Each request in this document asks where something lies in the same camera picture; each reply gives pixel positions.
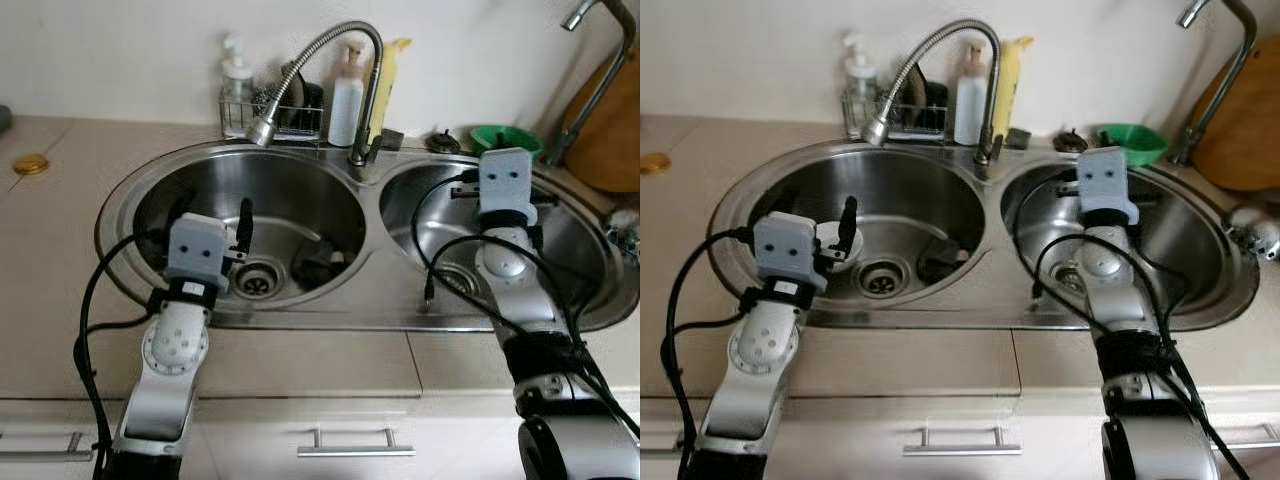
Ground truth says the clear soap pump bottle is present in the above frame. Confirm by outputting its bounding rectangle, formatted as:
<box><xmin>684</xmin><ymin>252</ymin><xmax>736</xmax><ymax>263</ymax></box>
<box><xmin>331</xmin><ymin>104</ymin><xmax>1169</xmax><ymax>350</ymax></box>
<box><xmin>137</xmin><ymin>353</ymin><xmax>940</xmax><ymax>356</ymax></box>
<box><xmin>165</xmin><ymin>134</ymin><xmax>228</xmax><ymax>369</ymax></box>
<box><xmin>221</xmin><ymin>35</ymin><xmax>257</xmax><ymax>106</ymax></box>
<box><xmin>843</xmin><ymin>33</ymin><xmax>879</xmax><ymax>101</ymax></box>

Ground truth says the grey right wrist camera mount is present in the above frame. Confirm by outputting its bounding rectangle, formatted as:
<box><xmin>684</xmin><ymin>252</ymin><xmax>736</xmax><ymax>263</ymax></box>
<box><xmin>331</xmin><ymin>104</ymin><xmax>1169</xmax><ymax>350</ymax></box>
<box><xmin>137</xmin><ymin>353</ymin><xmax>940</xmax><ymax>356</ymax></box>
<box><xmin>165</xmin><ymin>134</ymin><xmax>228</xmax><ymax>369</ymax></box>
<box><xmin>478</xmin><ymin>148</ymin><xmax>538</xmax><ymax>229</ymax></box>
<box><xmin>1083</xmin><ymin>147</ymin><xmax>1141</xmax><ymax>227</ymax></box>

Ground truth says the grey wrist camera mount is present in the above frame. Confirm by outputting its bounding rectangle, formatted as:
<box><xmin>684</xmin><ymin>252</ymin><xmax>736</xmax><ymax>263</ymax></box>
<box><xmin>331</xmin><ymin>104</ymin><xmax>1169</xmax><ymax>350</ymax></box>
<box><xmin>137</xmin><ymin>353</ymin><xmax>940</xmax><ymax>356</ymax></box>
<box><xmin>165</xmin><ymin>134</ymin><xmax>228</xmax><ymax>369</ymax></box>
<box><xmin>1083</xmin><ymin>147</ymin><xmax>1141</xmax><ymax>227</ymax></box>
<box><xmin>478</xmin><ymin>148</ymin><xmax>538</xmax><ymax>229</ymax></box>
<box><xmin>752</xmin><ymin>212</ymin><xmax>829</xmax><ymax>294</ymax></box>
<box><xmin>165</xmin><ymin>213</ymin><xmax>234</xmax><ymax>296</ymax></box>

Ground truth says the steel wire sink rack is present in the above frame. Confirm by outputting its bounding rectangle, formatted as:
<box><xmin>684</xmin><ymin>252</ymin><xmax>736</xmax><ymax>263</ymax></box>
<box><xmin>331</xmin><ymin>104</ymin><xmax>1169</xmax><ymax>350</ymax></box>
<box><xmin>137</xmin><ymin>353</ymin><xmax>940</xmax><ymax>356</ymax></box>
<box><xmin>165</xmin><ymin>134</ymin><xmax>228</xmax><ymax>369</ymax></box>
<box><xmin>843</xmin><ymin>85</ymin><xmax>951</xmax><ymax>138</ymax></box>
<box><xmin>219</xmin><ymin>85</ymin><xmax>327</xmax><ymax>141</ymax></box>

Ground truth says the white bottle with tan pump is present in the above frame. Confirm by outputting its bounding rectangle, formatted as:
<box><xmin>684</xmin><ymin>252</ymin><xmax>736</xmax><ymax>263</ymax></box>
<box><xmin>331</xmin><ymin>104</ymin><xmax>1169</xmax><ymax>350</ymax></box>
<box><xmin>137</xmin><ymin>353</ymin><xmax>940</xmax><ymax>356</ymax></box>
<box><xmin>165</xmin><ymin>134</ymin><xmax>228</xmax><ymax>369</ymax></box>
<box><xmin>328</xmin><ymin>45</ymin><xmax>367</xmax><ymax>148</ymax></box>
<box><xmin>953</xmin><ymin>42</ymin><xmax>991</xmax><ymax>146</ymax></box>

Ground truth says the green plastic bowl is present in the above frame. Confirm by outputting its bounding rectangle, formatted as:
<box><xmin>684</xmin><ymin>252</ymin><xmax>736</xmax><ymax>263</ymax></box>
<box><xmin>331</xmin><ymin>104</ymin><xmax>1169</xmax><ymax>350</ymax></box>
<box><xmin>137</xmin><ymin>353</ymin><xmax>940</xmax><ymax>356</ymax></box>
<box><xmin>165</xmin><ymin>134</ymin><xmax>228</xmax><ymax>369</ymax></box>
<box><xmin>470</xmin><ymin>124</ymin><xmax>544</xmax><ymax>163</ymax></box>
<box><xmin>1097</xmin><ymin>123</ymin><xmax>1169</xmax><ymax>167</ymax></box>

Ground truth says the white sink base cabinet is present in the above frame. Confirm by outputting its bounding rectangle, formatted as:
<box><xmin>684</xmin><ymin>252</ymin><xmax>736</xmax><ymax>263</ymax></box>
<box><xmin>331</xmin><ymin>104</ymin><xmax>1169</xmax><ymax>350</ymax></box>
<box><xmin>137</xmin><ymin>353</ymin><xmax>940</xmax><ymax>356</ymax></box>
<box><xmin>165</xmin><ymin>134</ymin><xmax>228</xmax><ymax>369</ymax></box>
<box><xmin>640</xmin><ymin>395</ymin><xmax>1280</xmax><ymax>480</ymax></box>
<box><xmin>0</xmin><ymin>395</ymin><xmax>641</xmax><ymax>480</ymax></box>

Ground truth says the black dish brush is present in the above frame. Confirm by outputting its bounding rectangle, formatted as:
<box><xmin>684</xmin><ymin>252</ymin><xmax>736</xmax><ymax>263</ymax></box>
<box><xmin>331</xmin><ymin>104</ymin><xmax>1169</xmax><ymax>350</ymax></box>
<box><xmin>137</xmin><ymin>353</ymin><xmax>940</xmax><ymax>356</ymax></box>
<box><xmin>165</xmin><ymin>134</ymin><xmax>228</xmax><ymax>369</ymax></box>
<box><xmin>280</xmin><ymin>62</ymin><xmax>325</xmax><ymax>131</ymax></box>
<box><xmin>905</xmin><ymin>62</ymin><xmax>949</xmax><ymax>129</ymax></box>

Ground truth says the yellow detergent bottle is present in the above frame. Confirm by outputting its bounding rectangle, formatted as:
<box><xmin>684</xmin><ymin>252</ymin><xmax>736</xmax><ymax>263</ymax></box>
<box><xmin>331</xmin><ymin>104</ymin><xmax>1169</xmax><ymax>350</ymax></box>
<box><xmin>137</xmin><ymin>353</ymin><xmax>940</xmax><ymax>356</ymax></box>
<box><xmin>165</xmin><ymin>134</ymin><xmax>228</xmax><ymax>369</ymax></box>
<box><xmin>993</xmin><ymin>36</ymin><xmax>1036</xmax><ymax>141</ymax></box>
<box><xmin>366</xmin><ymin>38</ymin><xmax>413</xmax><ymax>143</ymax></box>

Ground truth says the steel gooseneck faucet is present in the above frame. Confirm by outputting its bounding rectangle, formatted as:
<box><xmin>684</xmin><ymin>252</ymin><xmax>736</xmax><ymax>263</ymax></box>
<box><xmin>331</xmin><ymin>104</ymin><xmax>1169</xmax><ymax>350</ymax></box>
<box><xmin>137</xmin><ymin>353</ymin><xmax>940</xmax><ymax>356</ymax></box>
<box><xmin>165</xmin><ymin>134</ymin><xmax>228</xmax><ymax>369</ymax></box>
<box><xmin>1170</xmin><ymin>0</ymin><xmax>1259</xmax><ymax>166</ymax></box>
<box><xmin>545</xmin><ymin>0</ymin><xmax>638</xmax><ymax>166</ymax></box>

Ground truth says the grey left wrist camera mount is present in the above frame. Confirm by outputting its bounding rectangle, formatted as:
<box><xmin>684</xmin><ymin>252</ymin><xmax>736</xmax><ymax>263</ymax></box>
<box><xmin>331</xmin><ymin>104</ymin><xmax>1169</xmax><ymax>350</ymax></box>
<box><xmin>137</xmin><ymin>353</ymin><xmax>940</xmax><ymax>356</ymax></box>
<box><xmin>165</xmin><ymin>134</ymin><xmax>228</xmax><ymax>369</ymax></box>
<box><xmin>752</xmin><ymin>212</ymin><xmax>829</xmax><ymax>294</ymax></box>
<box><xmin>165</xmin><ymin>213</ymin><xmax>234</xmax><ymax>296</ymax></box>

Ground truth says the white ceramic bowl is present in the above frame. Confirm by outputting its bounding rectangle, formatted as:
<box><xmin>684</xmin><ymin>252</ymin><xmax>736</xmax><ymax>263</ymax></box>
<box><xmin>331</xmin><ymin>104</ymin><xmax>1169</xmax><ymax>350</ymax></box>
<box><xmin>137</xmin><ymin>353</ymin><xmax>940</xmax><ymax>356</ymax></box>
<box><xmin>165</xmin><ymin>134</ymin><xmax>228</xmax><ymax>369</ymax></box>
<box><xmin>815</xmin><ymin>220</ymin><xmax>863</xmax><ymax>273</ymax></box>

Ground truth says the flexible steel hose faucet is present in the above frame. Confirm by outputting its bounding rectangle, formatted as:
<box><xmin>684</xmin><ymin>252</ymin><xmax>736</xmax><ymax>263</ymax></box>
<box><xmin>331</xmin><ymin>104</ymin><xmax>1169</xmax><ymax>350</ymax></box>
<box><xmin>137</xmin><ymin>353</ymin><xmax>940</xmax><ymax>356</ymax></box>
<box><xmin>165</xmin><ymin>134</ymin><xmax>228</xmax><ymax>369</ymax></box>
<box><xmin>247</xmin><ymin>20</ymin><xmax>387</xmax><ymax>168</ymax></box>
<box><xmin>863</xmin><ymin>18</ymin><xmax>1004</xmax><ymax>168</ymax></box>

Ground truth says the stainless steel double sink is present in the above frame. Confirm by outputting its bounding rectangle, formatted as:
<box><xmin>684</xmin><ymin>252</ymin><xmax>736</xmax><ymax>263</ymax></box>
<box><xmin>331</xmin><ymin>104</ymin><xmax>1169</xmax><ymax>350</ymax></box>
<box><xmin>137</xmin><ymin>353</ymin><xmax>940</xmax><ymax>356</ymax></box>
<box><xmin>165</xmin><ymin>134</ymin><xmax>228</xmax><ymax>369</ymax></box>
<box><xmin>705</xmin><ymin>140</ymin><xmax>1261</xmax><ymax>333</ymax></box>
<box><xmin>95</xmin><ymin>140</ymin><xmax>641</xmax><ymax>333</ymax></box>

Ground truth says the wooden cutting board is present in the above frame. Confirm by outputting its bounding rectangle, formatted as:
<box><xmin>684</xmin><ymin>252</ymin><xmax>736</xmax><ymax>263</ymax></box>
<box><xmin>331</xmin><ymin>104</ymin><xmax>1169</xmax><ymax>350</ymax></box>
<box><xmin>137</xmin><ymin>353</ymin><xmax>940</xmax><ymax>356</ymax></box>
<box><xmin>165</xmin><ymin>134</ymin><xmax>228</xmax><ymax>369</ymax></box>
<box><xmin>1190</xmin><ymin>35</ymin><xmax>1280</xmax><ymax>193</ymax></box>
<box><xmin>560</xmin><ymin>45</ymin><xmax>641</xmax><ymax>194</ymax></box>

